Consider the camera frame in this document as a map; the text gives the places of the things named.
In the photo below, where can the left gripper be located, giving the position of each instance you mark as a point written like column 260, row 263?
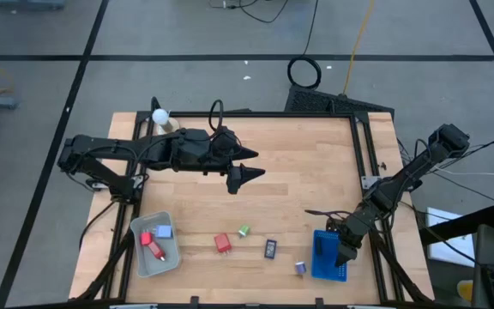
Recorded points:
column 221, row 148

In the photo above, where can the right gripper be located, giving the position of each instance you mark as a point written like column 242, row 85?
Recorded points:
column 350, row 229

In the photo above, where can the small purple adapter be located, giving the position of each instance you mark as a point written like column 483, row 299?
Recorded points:
column 300, row 268

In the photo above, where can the small dark display device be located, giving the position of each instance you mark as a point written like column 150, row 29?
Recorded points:
column 270, row 249

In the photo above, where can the green and white charger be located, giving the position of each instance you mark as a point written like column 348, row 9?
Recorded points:
column 244, row 230

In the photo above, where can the red block USB charger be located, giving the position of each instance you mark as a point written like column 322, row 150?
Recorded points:
column 222, row 243

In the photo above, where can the light blue cube charger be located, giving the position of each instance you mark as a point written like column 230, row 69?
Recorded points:
column 164, row 232

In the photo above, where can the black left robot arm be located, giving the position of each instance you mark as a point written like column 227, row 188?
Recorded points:
column 101, row 148

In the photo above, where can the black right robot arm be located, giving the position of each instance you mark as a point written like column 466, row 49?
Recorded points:
column 405, row 180

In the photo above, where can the dark office desk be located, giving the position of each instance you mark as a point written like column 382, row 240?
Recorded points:
column 487, row 244

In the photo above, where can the blue perforated plastic basket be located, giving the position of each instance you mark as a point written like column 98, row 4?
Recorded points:
column 326, row 268

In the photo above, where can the white bulb brass lamp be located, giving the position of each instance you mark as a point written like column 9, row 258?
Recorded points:
column 160, row 116

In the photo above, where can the black perforated panel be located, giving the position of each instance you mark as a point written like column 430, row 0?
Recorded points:
column 311, row 101

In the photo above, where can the red plug with metal tip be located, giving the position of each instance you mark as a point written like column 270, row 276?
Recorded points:
column 156, row 250

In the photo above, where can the grey plastic bin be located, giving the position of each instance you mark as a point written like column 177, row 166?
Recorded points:
column 157, row 268

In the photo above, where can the yellow object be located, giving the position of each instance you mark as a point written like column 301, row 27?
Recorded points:
column 465, row 289

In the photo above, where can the black aluminium table frame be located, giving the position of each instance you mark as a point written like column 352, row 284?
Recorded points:
column 294, row 114

